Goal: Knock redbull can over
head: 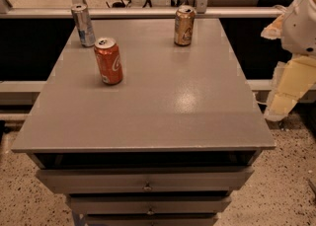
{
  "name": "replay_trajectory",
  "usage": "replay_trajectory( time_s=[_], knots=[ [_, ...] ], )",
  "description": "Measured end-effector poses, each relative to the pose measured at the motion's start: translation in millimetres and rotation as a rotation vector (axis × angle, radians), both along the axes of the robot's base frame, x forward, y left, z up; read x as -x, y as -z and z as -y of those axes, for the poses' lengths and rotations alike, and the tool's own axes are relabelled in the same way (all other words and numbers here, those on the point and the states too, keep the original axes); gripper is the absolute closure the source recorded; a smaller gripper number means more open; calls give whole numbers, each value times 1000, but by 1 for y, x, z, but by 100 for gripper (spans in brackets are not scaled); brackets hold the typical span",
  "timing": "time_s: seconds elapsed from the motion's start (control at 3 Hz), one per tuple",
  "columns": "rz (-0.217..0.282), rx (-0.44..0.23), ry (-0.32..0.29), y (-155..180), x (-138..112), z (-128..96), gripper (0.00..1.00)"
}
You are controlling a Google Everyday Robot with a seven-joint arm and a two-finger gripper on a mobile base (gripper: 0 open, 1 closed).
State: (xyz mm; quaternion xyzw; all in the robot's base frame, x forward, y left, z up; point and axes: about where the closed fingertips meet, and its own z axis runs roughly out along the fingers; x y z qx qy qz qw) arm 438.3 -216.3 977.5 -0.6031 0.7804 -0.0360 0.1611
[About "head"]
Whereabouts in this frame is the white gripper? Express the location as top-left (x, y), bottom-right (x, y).
top-left (261, 0), bottom-right (316, 121)

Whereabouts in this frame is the silver blue redbull can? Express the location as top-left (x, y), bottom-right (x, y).
top-left (71, 3), bottom-right (95, 47)

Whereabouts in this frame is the gold soda can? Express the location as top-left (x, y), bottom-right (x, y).
top-left (174, 5), bottom-right (196, 46)

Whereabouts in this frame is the red coca-cola can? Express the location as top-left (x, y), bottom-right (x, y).
top-left (94, 37), bottom-right (123, 85)

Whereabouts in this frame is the grey drawer cabinet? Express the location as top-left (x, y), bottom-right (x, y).
top-left (13, 19), bottom-right (275, 219)

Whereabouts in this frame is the top grey drawer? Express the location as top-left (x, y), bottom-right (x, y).
top-left (37, 167), bottom-right (254, 194)

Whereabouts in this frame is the grey drawer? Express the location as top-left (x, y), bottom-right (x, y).
top-left (37, 167), bottom-right (254, 194)
top-left (67, 195), bottom-right (231, 215)
top-left (85, 216), bottom-right (218, 226)

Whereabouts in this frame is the bottom grey drawer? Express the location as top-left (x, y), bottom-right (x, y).
top-left (85, 216), bottom-right (218, 226)

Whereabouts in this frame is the middle grey drawer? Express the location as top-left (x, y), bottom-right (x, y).
top-left (67, 195), bottom-right (231, 215)

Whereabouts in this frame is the white cable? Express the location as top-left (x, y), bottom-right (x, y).
top-left (253, 91), bottom-right (269, 107)

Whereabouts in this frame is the metal railing frame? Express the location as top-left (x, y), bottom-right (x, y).
top-left (0, 0), bottom-right (316, 106)

